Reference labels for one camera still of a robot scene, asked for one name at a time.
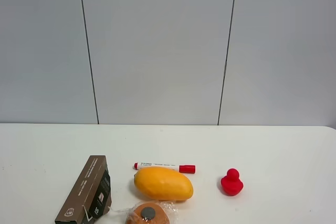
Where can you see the yellow mango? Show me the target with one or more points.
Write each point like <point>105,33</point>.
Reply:
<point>160,183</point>

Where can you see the red and white marker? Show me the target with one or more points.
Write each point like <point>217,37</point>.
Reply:
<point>185,169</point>

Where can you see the red rubber duck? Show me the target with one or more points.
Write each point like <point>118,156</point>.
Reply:
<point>231,183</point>

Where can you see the wrapped orange bread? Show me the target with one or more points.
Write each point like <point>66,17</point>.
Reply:
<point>155,212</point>

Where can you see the long brown cardboard box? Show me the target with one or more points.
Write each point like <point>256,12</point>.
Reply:
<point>90,197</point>

